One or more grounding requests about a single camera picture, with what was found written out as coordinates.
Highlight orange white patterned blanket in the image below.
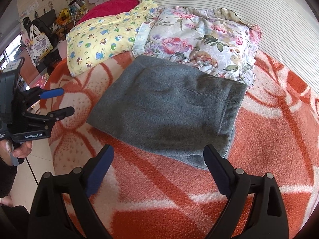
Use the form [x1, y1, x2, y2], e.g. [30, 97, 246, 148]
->
[40, 52, 318, 238]

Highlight red pink cloth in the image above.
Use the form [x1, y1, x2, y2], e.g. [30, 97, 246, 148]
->
[76, 0, 139, 25]

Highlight white striped pillow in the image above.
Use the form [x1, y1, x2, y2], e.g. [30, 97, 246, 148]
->
[153, 0, 318, 91]

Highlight yellow cartoon print cloth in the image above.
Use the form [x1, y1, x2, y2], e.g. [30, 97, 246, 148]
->
[66, 0, 158, 77]

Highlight left hand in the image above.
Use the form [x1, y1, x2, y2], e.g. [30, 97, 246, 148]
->
[1, 140, 32, 166]

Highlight grey fleece pants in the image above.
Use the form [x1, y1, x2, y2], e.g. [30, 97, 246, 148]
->
[87, 56, 248, 169]

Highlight floral print cloth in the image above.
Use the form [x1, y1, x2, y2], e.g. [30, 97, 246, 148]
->
[132, 7, 262, 86]

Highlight white printed tote bag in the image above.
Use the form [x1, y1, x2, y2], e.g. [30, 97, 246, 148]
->
[27, 25, 53, 66]

